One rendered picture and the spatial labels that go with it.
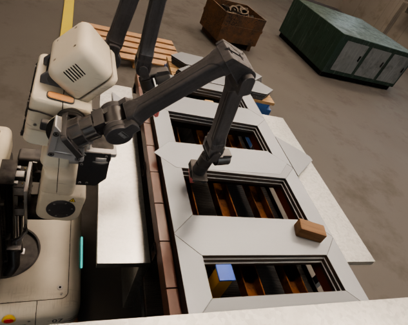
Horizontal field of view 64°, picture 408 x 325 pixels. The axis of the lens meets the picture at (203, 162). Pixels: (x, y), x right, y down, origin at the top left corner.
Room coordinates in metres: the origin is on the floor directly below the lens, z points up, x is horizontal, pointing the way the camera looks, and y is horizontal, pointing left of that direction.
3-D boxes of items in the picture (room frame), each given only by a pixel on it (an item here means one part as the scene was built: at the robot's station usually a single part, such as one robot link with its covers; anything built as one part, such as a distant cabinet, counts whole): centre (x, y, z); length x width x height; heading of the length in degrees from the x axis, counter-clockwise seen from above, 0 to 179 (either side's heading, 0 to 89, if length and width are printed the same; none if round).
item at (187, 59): (2.36, 0.14, 0.82); 0.80 x 0.40 x 0.06; 118
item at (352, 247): (1.70, -0.57, 0.74); 1.20 x 0.26 x 0.03; 28
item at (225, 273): (0.70, -0.22, 0.88); 0.06 x 0.06 x 0.02; 28
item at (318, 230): (1.07, -0.53, 0.89); 0.12 x 0.06 x 0.05; 101
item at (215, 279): (0.70, -0.22, 0.78); 0.05 x 0.05 x 0.19; 28
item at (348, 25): (7.41, -1.60, 0.40); 1.97 x 1.80 x 0.80; 123
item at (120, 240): (1.28, 0.42, 0.67); 1.30 x 0.20 x 0.03; 28
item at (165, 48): (3.81, 1.38, 0.06); 1.21 x 0.83 x 0.11; 121
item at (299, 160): (1.83, -0.50, 0.77); 0.45 x 0.20 x 0.04; 28
